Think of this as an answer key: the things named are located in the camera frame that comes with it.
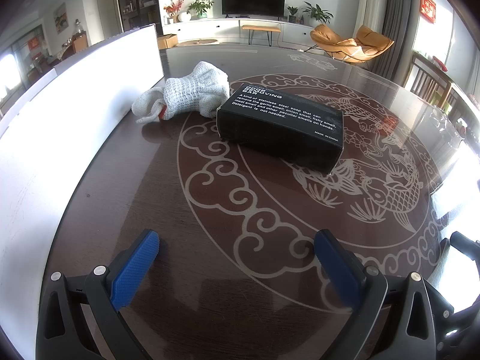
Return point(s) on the glass bottle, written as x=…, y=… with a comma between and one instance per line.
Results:
x=78, y=28

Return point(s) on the grey curtain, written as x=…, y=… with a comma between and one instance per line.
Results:
x=397, y=26

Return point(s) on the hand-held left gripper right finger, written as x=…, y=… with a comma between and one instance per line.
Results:
x=335, y=266

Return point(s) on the red flower arrangement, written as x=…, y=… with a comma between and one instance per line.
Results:
x=173, y=8

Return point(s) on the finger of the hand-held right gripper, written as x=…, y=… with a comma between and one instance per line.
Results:
x=467, y=243

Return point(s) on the framed wall painting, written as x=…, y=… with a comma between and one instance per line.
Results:
x=60, y=17

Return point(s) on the large leafy potted plant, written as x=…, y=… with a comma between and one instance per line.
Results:
x=318, y=13

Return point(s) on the white knit socks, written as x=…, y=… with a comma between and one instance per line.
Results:
x=195, y=90

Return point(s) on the orange lounge chair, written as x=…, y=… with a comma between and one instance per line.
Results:
x=375, y=41
x=330, y=39

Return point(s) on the red wall hanging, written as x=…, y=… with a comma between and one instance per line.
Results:
x=428, y=6

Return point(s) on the black television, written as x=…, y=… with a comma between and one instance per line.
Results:
x=253, y=0

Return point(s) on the small wooden stool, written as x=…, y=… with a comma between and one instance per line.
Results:
x=261, y=28

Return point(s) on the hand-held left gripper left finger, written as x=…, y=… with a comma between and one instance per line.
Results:
x=133, y=270

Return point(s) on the standing air conditioner with cover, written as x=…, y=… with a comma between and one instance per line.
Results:
x=371, y=3

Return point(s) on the round beige floor mat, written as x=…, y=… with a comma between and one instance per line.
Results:
x=197, y=41

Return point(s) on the tall dark display cabinet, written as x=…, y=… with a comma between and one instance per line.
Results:
x=135, y=0

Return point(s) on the brown cardboard box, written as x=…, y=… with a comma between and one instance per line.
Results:
x=168, y=41

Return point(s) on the wooden slatted chair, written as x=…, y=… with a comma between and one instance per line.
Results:
x=431, y=82

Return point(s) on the red paper window decoration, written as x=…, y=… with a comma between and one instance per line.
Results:
x=33, y=43

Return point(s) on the wooden dining chair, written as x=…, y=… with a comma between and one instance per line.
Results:
x=80, y=43

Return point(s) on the black box white print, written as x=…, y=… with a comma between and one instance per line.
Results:
x=277, y=135

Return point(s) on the round white vase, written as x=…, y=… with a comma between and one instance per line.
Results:
x=184, y=17

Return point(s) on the white television cabinet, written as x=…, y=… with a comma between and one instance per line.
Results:
x=225, y=30

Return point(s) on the small green potted plant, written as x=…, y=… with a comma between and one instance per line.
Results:
x=292, y=11

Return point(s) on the bushy green potted plant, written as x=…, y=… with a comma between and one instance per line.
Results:
x=200, y=7

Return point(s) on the large white cardboard box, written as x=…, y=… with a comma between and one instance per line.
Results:
x=75, y=101

